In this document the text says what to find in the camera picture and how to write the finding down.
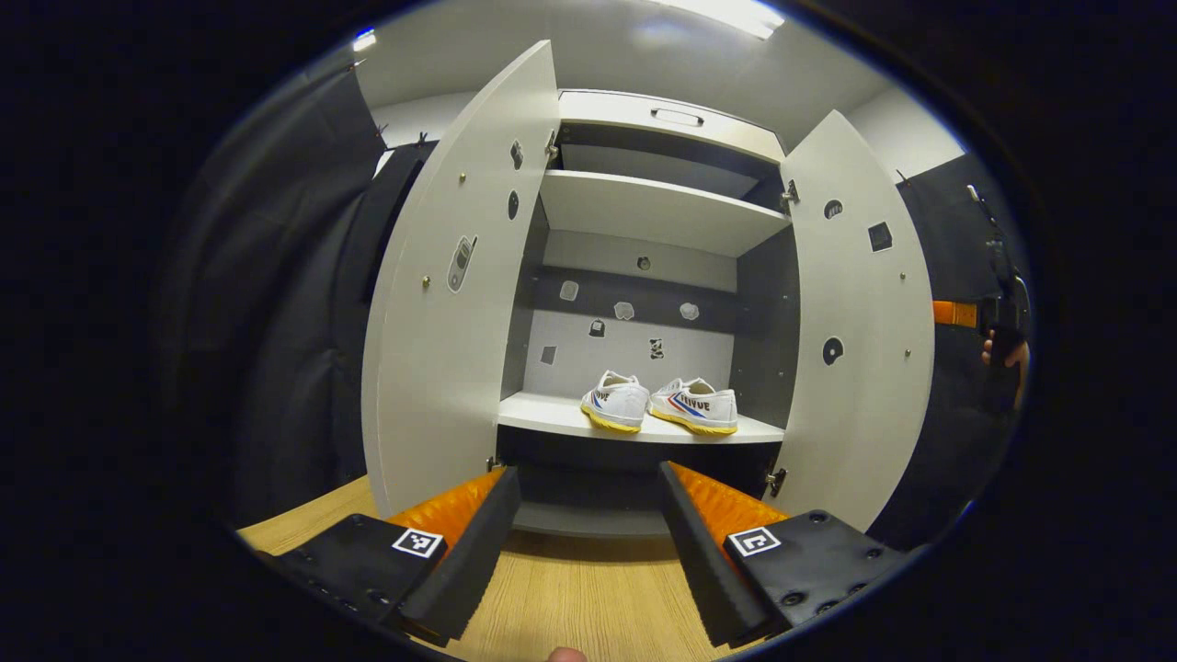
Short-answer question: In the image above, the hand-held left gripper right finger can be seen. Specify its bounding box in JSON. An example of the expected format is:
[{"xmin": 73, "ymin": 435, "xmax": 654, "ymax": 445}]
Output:
[{"xmin": 657, "ymin": 461, "xmax": 911, "ymax": 649}]

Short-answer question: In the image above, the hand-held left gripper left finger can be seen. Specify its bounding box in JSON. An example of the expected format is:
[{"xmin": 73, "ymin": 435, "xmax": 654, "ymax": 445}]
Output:
[{"xmin": 250, "ymin": 465, "xmax": 523, "ymax": 649}]

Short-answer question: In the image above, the white shoe cabinet door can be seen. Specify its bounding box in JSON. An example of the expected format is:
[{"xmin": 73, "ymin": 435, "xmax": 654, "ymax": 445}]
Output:
[
  {"xmin": 771, "ymin": 110, "xmax": 937, "ymax": 534},
  {"xmin": 361, "ymin": 40, "xmax": 562, "ymax": 520}
]

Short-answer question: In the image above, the white canvas shoe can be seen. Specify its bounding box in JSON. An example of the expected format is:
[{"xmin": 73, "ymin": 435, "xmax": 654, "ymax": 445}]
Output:
[
  {"xmin": 579, "ymin": 371, "xmax": 651, "ymax": 434},
  {"xmin": 648, "ymin": 377, "xmax": 739, "ymax": 436}
]

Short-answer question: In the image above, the white grey shoe cabinet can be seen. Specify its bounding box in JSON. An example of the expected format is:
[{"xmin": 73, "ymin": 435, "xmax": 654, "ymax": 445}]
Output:
[{"xmin": 497, "ymin": 89, "xmax": 801, "ymax": 539}]

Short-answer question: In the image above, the black backdrop cloth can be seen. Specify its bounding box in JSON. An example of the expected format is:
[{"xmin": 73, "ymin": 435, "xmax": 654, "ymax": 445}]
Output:
[
  {"xmin": 175, "ymin": 69, "xmax": 433, "ymax": 530},
  {"xmin": 864, "ymin": 152, "xmax": 1031, "ymax": 553}
]

